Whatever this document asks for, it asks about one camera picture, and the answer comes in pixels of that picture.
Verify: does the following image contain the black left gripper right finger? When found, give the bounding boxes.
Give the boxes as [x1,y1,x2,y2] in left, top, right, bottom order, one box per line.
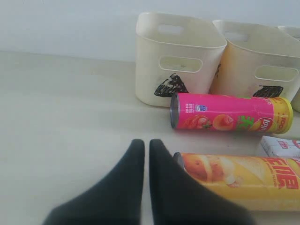
[149,139,256,225]

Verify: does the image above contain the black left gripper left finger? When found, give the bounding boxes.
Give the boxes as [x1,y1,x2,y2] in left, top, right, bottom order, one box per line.
[43,139,144,225]

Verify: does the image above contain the yellow Lays chips can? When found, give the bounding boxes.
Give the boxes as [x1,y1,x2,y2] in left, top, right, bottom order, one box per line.
[173,152,300,211]

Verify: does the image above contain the pink Lays chips can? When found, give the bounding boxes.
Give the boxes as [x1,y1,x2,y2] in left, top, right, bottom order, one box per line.
[170,93,293,134]

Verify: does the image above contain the white blue milk carton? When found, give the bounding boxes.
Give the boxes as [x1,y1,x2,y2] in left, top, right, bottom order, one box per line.
[255,136,300,158]

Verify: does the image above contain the left cream plastic bin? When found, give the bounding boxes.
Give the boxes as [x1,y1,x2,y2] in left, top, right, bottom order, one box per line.
[135,12,227,107]

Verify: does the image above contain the cream plastic bin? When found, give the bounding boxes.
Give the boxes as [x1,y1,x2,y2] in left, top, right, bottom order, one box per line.
[277,25,300,110]
[210,20,300,101]
[135,12,227,107]

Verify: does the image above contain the middle cream plastic bin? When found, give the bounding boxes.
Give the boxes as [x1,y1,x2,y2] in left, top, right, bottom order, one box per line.
[210,20,300,101]

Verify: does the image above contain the right cream plastic bin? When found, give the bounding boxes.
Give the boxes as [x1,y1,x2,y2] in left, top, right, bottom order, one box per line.
[277,25,300,110]

